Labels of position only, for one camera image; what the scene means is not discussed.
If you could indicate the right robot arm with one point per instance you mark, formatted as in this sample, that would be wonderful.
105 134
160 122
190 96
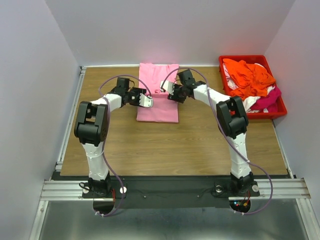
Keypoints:
231 118

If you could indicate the red plastic bin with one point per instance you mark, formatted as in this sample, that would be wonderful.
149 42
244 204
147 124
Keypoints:
261 61

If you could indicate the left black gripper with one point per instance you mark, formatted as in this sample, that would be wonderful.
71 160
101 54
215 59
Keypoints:
138 91

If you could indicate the light pink t shirt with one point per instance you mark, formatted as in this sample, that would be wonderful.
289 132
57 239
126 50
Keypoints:
163 110

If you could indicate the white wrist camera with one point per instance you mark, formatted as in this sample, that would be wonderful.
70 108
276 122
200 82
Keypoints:
167 86
145 101

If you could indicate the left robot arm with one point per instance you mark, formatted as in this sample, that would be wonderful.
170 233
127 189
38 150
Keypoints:
92 126

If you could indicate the small circuit board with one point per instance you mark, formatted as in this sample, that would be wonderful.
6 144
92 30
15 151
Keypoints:
241 203

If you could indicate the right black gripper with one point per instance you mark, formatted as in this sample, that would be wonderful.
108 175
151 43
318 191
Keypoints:
175 97

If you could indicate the magenta t shirt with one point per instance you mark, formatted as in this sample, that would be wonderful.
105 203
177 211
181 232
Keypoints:
268 104

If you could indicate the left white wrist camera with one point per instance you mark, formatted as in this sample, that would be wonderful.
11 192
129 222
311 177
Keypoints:
145 101

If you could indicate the aluminium frame rail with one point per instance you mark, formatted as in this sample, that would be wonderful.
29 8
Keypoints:
282 189

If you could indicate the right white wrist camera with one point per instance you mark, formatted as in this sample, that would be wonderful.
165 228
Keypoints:
167 86

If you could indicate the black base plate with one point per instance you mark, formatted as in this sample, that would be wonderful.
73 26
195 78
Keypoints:
158 192

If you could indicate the white round knob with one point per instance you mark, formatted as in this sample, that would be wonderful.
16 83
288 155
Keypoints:
123 190

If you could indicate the orange t shirt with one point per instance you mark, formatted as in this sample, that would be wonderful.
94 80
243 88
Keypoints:
252 80

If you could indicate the silver round knob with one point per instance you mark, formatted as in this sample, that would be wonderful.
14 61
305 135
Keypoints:
218 189

